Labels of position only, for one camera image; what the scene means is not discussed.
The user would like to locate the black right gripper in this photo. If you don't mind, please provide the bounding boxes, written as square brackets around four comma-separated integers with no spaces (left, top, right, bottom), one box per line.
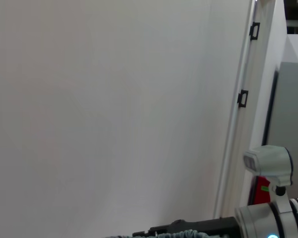
[132,216,242,238]

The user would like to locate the blue denim shorts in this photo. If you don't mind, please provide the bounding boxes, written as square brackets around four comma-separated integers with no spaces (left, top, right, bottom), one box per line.
[111,229,207,238]

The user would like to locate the red box with green label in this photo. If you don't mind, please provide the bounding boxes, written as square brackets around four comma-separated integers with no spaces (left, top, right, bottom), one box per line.
[247,175,272,206]

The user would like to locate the grey cabinet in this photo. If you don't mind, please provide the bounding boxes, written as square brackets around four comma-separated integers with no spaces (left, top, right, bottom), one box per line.
[261,61,298,199]

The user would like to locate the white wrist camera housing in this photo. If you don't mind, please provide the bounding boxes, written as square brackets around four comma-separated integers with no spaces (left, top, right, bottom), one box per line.
[242,145,294,214]

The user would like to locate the aluminium frame post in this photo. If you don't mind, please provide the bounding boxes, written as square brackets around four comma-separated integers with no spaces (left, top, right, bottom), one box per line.
[213,0,259,219]

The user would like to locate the black frame bracket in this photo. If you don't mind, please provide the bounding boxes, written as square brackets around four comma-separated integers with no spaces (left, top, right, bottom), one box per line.
[249,22,261,41]
[236,89,249,108]

